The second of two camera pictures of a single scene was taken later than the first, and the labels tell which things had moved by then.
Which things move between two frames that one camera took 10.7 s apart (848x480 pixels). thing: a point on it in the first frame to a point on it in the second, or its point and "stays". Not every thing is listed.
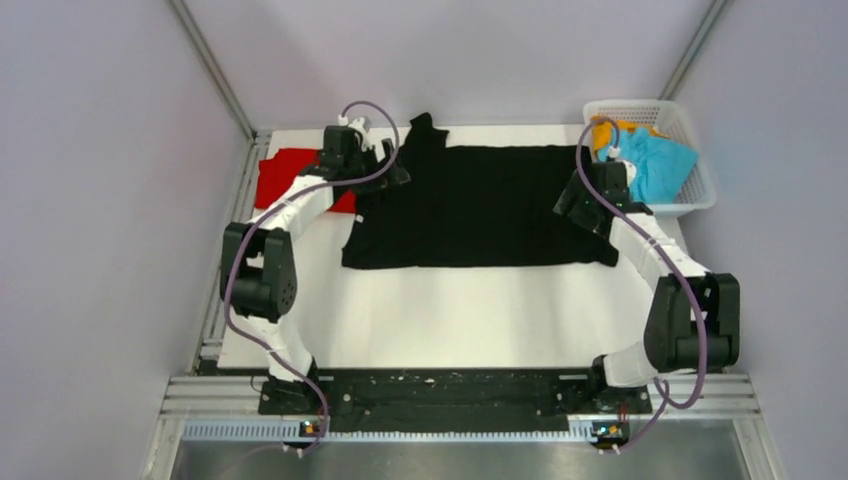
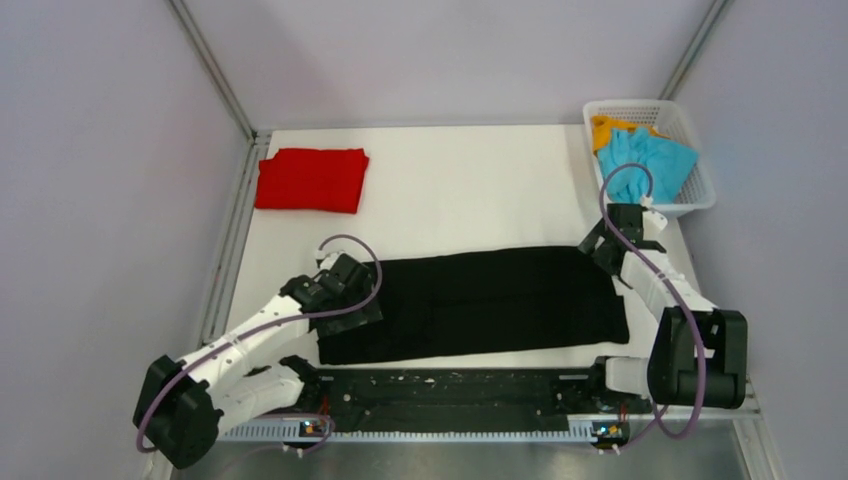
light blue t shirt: [661, 164] stays
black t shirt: [467, 207] to [475, 302]
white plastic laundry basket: [670, 117] stays
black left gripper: [396, 174] to [367, 315]
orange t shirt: [604, 132] stays
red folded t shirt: [276, 175] stays
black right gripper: [575, 188] to [589, 245]
